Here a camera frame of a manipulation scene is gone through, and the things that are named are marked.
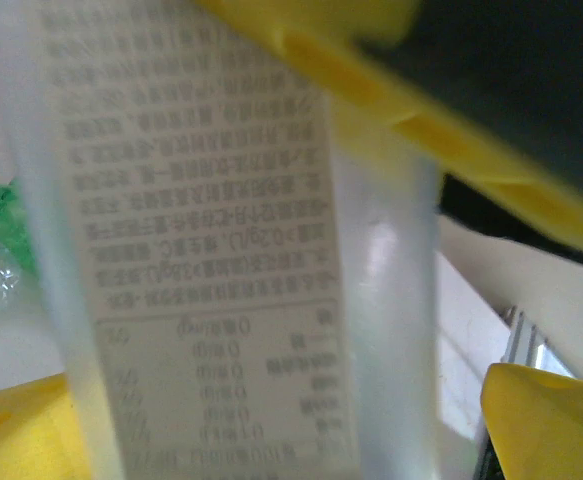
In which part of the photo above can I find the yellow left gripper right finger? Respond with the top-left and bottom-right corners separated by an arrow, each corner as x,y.
479,362 -> 583,480

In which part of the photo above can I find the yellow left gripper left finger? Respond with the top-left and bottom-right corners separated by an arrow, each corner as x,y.
0,372 -> 95,480

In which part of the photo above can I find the bottle white blue label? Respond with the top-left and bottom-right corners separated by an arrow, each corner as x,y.
0,0 -> 445,480

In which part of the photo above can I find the green bottle yellow cap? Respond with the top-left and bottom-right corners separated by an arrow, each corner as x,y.
0,182 -> 40,276

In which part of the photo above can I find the aluminium finned profile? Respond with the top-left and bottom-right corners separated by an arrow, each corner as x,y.
499,305 -> 575,379

